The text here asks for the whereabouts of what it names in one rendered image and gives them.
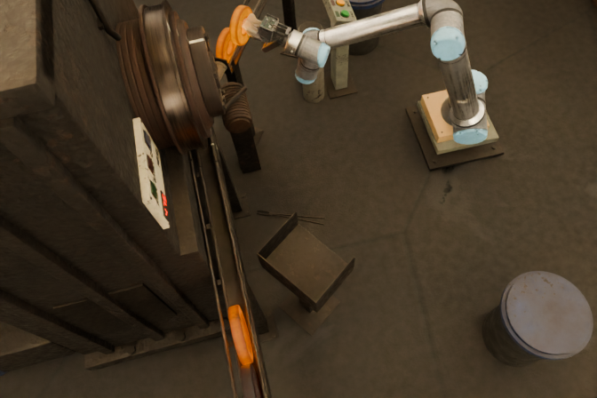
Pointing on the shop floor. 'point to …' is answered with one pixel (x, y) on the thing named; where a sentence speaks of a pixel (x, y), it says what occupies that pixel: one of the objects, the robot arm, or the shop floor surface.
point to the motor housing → (241, 128)
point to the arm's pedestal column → (448, 152)
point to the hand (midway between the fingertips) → (241, 22)
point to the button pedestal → (339, 62)
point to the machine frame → (88, 179)
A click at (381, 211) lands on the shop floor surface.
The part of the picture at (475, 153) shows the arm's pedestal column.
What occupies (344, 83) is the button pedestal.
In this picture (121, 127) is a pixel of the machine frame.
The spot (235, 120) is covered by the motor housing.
